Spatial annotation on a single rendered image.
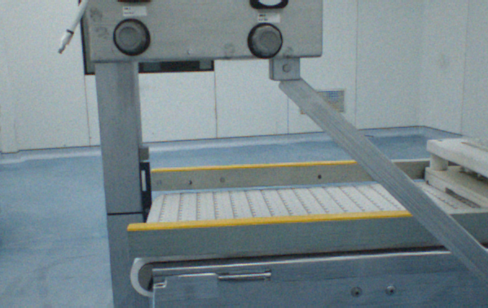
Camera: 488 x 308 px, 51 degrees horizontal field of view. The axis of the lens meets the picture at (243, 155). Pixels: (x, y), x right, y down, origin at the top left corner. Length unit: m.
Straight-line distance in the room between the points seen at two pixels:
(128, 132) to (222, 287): 0.34
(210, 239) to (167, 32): 0.22
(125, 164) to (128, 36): 0.39
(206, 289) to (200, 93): 5.18
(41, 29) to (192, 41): 5.24
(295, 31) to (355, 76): 5.75
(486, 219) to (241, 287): 0.29
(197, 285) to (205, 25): 0.28
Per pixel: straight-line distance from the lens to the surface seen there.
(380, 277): 0.61
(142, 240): 0.56
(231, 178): 0.82
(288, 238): 0.56
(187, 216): 0.70
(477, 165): 0.74
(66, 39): 0.47
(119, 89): 0.82
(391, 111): 6.50
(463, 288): 0.66
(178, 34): 0.49
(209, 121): 5.76
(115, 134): 0.83
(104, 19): 0.50
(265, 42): 0.47
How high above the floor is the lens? 1.05
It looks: 11 degrees down
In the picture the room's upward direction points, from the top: 1 degrees counter-clockwise
